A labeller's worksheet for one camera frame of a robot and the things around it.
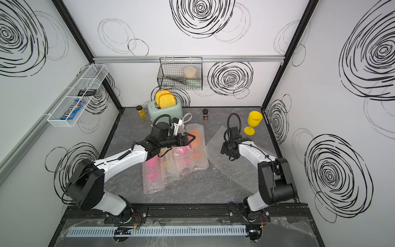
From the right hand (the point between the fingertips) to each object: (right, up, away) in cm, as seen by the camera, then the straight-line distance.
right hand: (228, 151), depth 92 cm
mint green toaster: (-33, +25, +9) cm, 42 cm away
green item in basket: (-20, +42, +5) cm, 47 cm away
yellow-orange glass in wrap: (-32, -8, -11) cm, 35 cm away
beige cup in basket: (-23, +48, +1) cm, 53 cm away
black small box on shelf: (-74, +33, -13) cm, 82 cm away
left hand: (-22, +9, -11) cm, 26 cm away
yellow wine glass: (+18, +20, +7) cm, 28 cm away
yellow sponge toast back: (-44, +36, +6) cm, 57 cm away
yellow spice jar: (-59, +25, +16) cm, 66 cm away
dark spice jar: (-13, +25, +14) cm, 32 cm away
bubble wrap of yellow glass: (+6, -10, -3) cm, 12 cm away
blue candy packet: (-75, +23, -22) cm, 81 cm away
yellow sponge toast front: (-38, +32, +6) cm, 50 cm away
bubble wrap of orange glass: (-17, -4, -7) cm, 19 cm away
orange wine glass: (-19, +4, +1) cm, 20 cm away
